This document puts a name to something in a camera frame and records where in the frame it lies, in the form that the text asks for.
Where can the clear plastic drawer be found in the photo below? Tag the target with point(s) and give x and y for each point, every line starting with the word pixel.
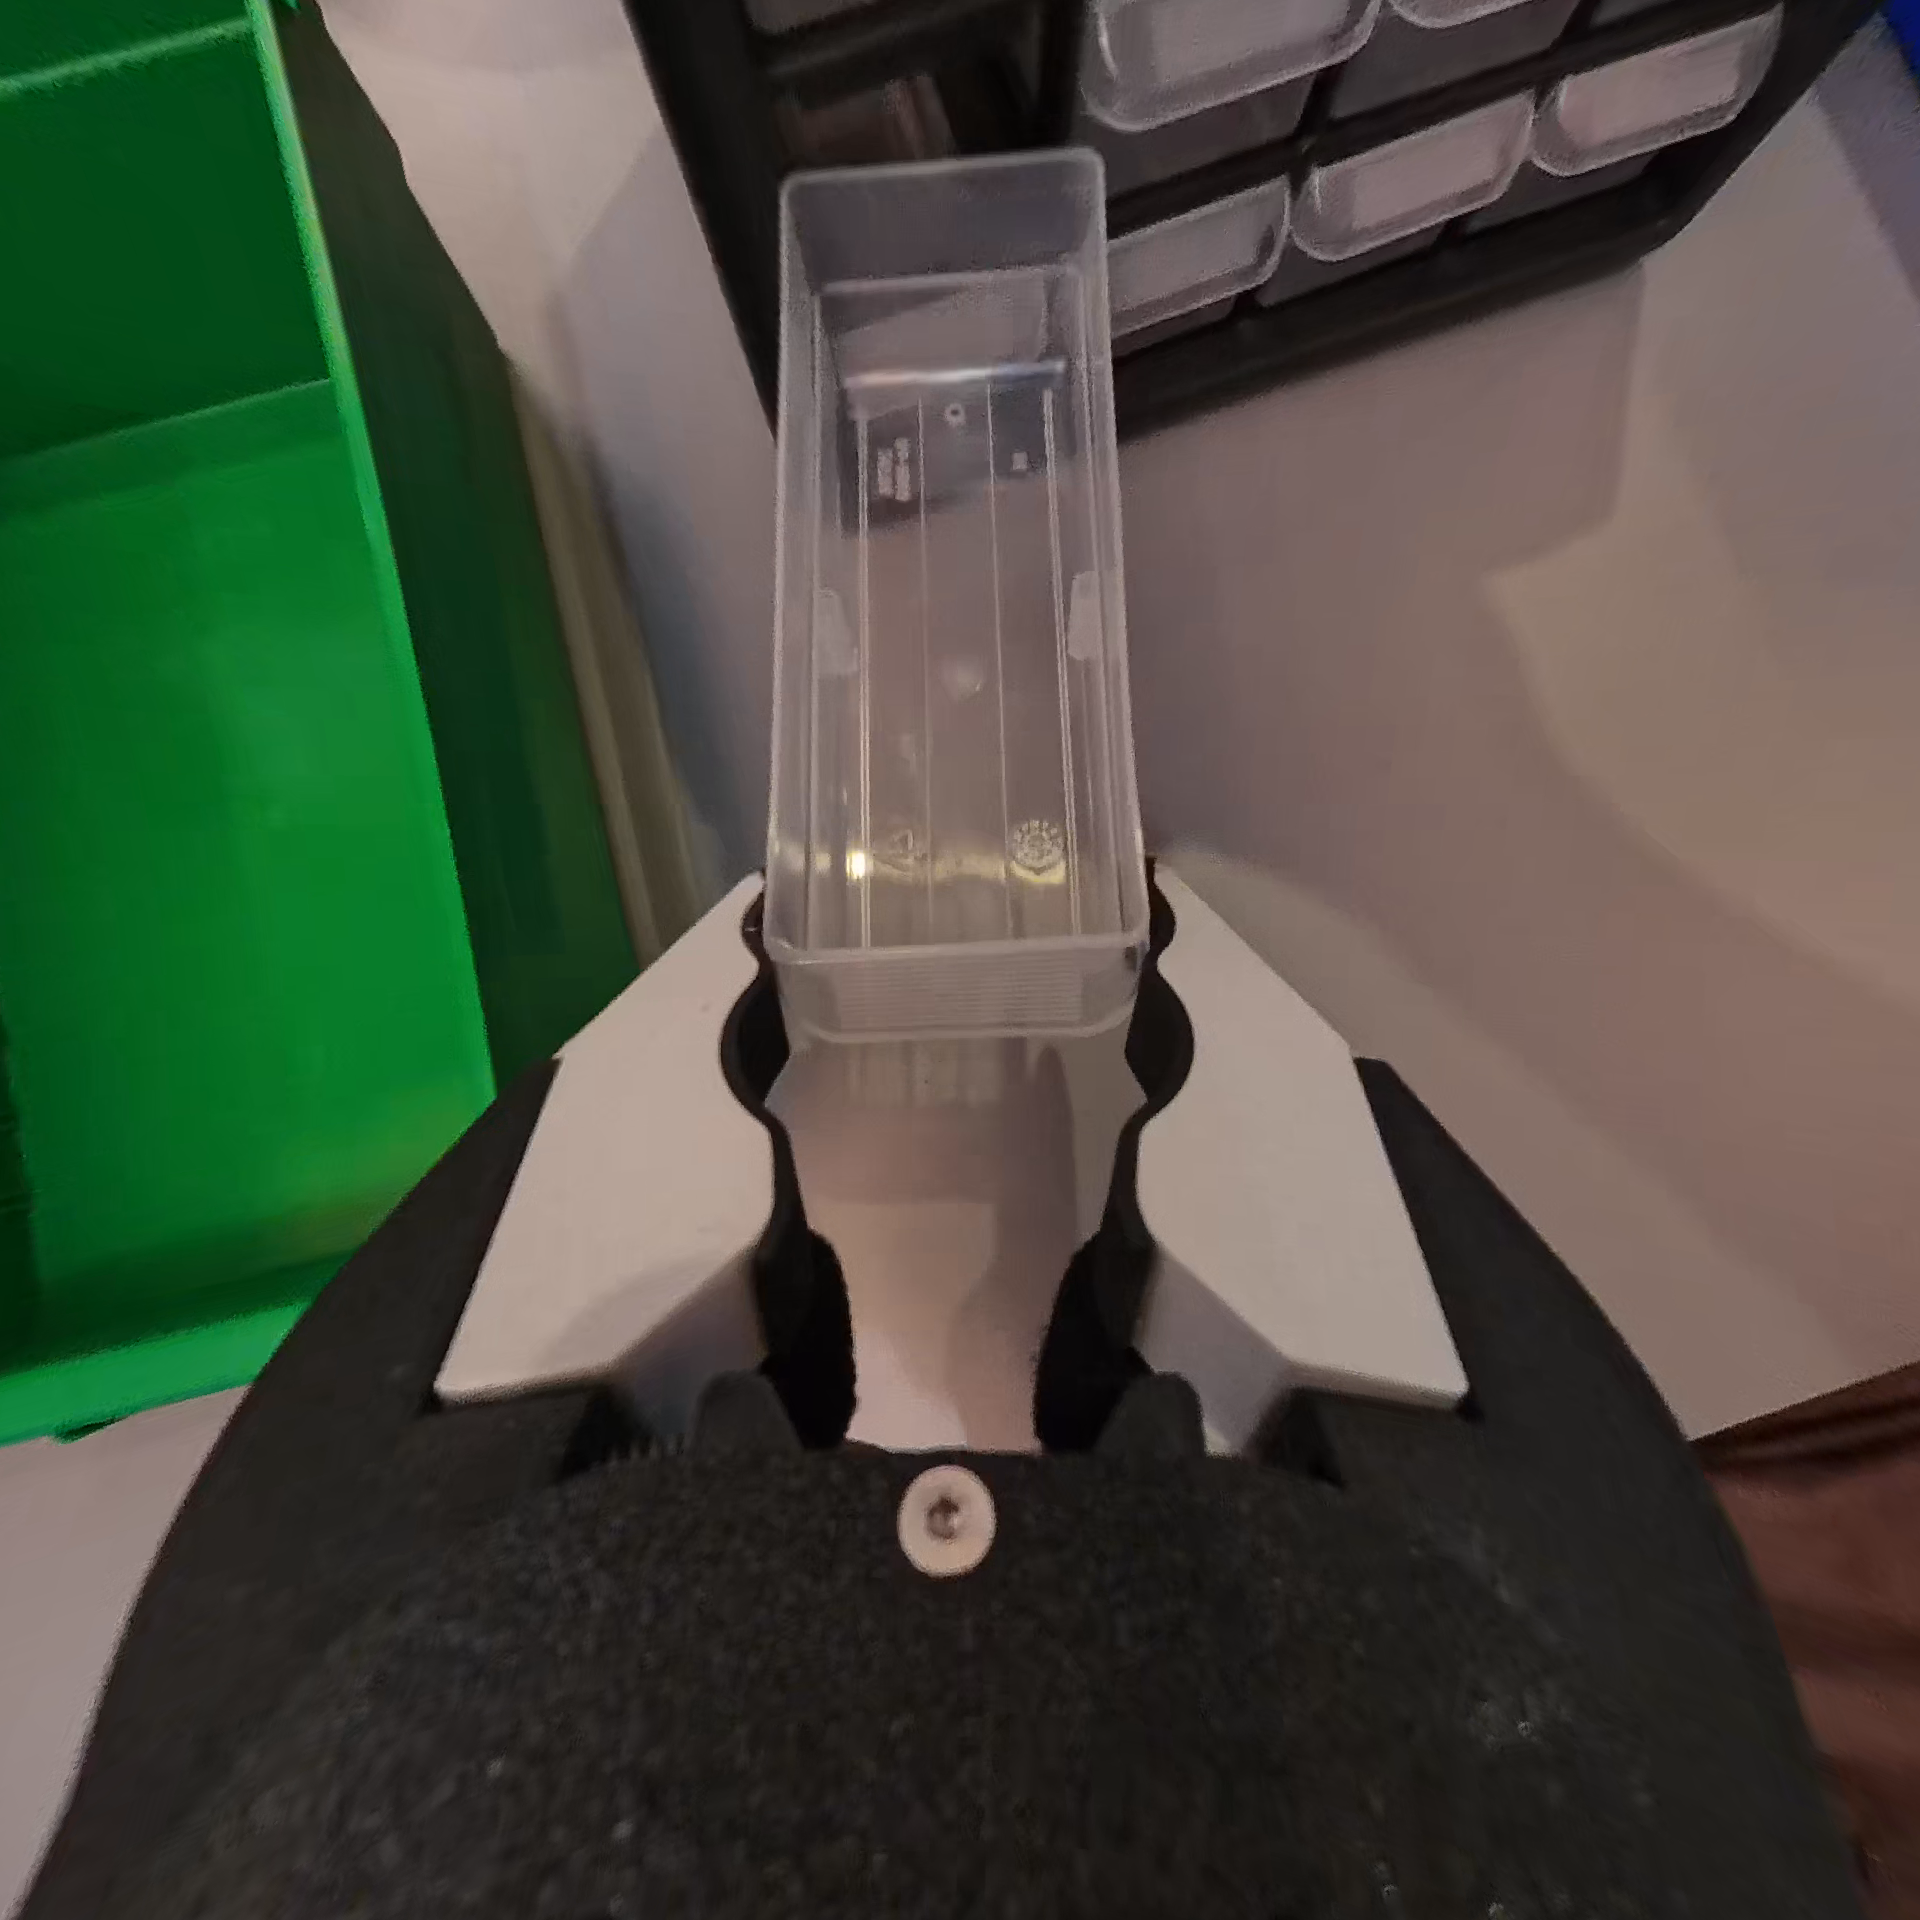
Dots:
pixel 944 720

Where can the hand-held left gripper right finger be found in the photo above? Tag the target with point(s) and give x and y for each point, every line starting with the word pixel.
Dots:
pixel 1290 1201

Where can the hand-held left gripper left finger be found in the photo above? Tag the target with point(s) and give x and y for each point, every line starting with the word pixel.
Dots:
pixel 599 1201

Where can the black drawer cabinet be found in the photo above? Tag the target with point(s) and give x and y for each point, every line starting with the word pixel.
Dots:
pixel 706 89

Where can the green storage bin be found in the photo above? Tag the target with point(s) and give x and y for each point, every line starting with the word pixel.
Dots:
pixel 193 826

